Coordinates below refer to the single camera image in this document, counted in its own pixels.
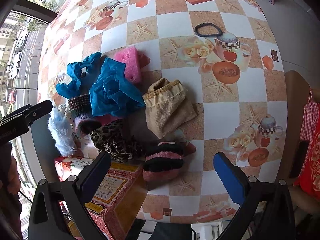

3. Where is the light blue fluffy cloth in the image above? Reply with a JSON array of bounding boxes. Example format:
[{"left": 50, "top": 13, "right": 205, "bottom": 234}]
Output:
[{"left": 48, "top": 107, "right": 76, "bottom": 157}]

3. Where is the small blue cloth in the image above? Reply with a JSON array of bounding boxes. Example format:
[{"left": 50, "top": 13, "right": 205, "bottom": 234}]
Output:
[{"left": 55, "top": 51, "right": 101, "bottom": 99}]

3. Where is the large blue cloth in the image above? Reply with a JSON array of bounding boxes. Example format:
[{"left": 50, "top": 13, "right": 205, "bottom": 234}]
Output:
[{"left": 89, "top": 57, "right": 145, "bottom": 118}]

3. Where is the floral tissue pack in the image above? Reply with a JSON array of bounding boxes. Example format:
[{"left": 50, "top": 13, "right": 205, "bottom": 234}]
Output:
[{"left": 54, "top": 157, "right": 94, "bottom": 181}]

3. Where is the pink patterned box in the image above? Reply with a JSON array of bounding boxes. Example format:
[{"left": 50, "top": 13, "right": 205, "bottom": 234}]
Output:
[{"left": 85, "top": 162, "right": 148, "bottom": 239}]

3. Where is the brown pink knit sock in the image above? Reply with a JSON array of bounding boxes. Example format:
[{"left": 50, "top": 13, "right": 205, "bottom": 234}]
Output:
[{"left": 68, "top": 94, "right": 102, "bottom": 137}]

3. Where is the flat pink cloth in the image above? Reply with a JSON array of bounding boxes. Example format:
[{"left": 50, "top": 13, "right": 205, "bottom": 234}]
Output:
[{"left": 94, "top": 114, "right": 120, "bottom": 126}]

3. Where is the red patterned cushion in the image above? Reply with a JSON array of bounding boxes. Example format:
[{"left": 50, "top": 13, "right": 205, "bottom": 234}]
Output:
[{"left": 294, "top": 92, "right": 319, "bottom": 200}]

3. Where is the leopard print scrunchie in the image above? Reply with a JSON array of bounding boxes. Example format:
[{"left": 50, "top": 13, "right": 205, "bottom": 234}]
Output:
[{"left": 90, "top": 119, "right": 144, "bottom": 163}]

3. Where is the pink black fuzzy sock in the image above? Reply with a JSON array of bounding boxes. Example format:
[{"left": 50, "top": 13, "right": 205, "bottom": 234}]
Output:
[{"left": 143, "top": 142, "right": 184, "bottom": 183}]

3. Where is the pink sponge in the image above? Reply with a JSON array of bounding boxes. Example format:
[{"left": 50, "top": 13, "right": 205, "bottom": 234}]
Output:
[{"left": 114, "top": 46, "right": 151, "bottom": 84}]

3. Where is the checkered floral tablecloth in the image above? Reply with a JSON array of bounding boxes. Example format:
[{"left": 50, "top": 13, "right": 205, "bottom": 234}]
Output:
[{"left": 38, "top": 0, "right": 287, "bottom": 223}]

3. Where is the black hair tie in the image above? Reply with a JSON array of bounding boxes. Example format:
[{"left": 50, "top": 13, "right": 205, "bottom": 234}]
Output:
[{"left": 194, "top": 22, "right": 223, "bottom": 38}]

